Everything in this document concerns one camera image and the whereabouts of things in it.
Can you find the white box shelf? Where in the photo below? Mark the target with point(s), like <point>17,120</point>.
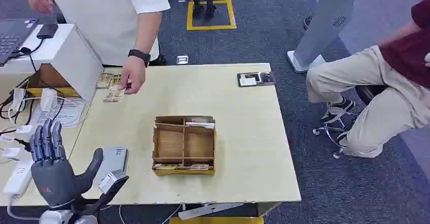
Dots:
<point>75,61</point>

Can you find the black plug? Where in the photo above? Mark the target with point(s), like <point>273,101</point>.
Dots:
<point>24,143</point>

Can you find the flat grey electronic device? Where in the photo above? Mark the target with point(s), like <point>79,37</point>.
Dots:
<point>113,158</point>

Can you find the standing person's left hand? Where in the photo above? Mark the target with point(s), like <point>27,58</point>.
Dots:
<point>133,74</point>

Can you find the standing person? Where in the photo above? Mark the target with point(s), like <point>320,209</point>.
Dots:
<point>100,14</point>

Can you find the yellow bar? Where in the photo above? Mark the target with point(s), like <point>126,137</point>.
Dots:
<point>218,220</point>

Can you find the white charger adapter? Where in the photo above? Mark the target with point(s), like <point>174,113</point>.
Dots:
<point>48,99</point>
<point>17,100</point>

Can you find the gold printed card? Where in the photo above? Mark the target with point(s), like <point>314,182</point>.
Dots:
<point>113,96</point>

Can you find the printed paper sheet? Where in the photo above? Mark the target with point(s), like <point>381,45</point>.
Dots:
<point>69,115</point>

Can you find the yellow flat box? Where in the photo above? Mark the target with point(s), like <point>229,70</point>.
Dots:
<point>63,92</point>

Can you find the white power strip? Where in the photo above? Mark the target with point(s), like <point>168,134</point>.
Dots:
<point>18,180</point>

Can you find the grey kiosk stand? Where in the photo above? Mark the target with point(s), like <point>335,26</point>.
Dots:
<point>326,17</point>

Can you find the black wristwatch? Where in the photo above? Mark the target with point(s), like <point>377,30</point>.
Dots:
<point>139,56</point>

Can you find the black robot legs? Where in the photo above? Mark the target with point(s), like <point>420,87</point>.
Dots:
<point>205,1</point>

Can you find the black round object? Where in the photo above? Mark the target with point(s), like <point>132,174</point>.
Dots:
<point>308,21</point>

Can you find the black card tray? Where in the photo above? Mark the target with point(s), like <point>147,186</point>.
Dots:
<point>265,78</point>

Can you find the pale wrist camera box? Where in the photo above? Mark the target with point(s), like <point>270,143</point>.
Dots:
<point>111,180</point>

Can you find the black flat device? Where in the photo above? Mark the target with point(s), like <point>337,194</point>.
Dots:
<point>47,31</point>

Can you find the wooden compartment box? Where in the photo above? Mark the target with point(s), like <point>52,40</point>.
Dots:
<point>169,145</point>

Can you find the small white plug adapter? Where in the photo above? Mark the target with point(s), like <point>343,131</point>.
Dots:
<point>10,152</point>

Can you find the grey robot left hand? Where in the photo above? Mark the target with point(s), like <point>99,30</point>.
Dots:
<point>53,178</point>

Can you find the silver floor socket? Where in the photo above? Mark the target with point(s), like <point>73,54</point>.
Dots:
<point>182,60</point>

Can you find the grey metal bracket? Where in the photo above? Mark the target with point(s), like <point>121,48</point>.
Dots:
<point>208,210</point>

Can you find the black chrome stool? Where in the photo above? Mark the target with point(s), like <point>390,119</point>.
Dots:
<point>369,93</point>

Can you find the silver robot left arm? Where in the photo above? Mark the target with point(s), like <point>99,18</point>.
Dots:
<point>53,217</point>

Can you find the dark laptop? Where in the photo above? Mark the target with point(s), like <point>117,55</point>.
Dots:
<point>11,39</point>

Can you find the brown printed card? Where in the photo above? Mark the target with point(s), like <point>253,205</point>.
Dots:
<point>200,166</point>
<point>164,166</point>

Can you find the white card stack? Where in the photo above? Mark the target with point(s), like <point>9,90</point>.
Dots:
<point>201,125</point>

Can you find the pale printed card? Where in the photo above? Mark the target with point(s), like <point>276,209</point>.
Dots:
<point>104,80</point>

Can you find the seated person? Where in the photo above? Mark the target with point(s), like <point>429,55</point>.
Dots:
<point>386,115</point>

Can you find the black and white shoe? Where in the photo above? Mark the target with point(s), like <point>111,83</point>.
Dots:
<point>342,139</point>
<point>337,110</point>

